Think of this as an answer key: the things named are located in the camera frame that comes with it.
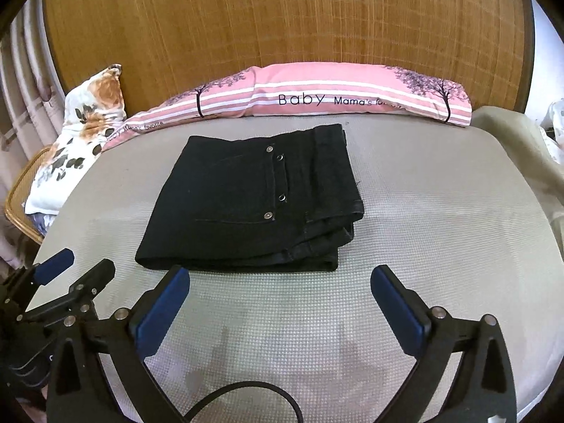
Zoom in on white curtain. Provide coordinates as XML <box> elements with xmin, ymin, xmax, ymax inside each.
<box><xmin>0</xmin><ymin>0</ymin><xmax>68</xmax><ymax>274</ymax></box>

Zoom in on black pants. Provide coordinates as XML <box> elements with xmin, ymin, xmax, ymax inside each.
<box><xmin>134</xmin><ymin>123</ymin><xmax>366</xmax><ymax>272</ymax></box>

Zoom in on beige blanket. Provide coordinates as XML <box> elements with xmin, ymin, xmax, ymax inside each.
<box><xmin>471</xmin><ymin>106</ymin><xmax>564</xmax><ymax>274</ymax></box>

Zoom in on grey-blue cloth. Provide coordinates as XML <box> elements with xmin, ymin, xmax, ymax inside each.
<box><xmin>26</xmin><ymin>210</ymin><xmax>57</xmax><ymax>237</ymax></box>

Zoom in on woven wooden headboard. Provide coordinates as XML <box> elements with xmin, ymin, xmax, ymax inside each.
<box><xmin>42</xmin><ymin>0</ymin><xmax>536</xmax><ymax>118</ymax></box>

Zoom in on black cable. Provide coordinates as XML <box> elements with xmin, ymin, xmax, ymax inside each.
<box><xmin>180</xmin><ymin>381</ymin><xmax>306</xmax><ymax>423</ymax></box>

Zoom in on pink striped pillow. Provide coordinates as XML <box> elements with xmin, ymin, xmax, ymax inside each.
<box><xmin>100</xmin><ymin>62</ymin><xmax>473</xmax><ymax>153</ymax></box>

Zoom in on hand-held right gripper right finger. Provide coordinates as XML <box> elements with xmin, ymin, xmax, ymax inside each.
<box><xmin>370</xmin><ymin>264</ymin><xmax>516</xmax><ymax>423</ymax></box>

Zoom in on grey bed mat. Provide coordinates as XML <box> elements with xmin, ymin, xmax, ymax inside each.
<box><xmin>33</xmin><ymin>115</ymin><xmax>557</xmax><ymax>423</ymax></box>

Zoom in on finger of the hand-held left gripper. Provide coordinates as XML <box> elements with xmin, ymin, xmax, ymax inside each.
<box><xmin>25</xmin><ymin>259</ymin><xmax>116</xmax><ymax>326</ymax></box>
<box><xmin>32</xmin><ymin>248</ymin><xmax>75</xmax><ymax>286</ymax></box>

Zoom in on rattan chair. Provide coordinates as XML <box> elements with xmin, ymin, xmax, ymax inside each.
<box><xmin>4</xmin><ymin>145</ymin><xmax>54</xmax><ymax>246</ymax></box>

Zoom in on white patterned cloth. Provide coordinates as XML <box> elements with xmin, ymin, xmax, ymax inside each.
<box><xmin>535</xmin><ymin>99</ymin><xmax>564</xmax><ymax>166</ymax></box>

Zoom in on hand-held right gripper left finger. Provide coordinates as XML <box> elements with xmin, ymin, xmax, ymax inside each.
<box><xmin>46</xmin><ymin>265</ymin><xmax>191</xmax><ymax>423</ymax></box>

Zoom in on floral pillow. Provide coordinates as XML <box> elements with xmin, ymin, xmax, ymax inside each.
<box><xmin>24</xmin><ymin>64</ymin><xmax>128</xmax><ymax>217</ymax></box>

